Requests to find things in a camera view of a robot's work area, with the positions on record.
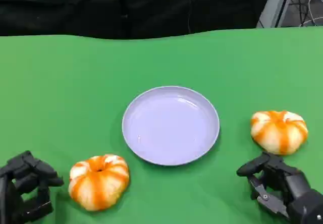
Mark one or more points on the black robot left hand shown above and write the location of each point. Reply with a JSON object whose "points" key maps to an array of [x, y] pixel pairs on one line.
{"points": [[27, 171]]}

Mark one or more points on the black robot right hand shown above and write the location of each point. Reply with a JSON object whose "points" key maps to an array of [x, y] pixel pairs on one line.
{"points": [[295, 188]]}

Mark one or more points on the orange white toy bread roll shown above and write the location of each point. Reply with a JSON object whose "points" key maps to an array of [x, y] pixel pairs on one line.
{"points": [[98, 186], [278, 134]]}

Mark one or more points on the green cloth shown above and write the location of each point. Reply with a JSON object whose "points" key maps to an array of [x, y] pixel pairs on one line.
{"points": [[75, 82]]}

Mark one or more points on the lilac plate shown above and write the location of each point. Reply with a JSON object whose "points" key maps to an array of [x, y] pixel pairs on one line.
{"points": [[170, 128]]}

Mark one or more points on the black curtain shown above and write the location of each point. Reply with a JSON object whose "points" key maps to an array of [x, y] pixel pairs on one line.
{"points": [[88, 7]]}

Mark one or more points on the grey metal frame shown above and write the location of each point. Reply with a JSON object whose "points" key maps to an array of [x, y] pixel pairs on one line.
{"points": [[273, 7]]}

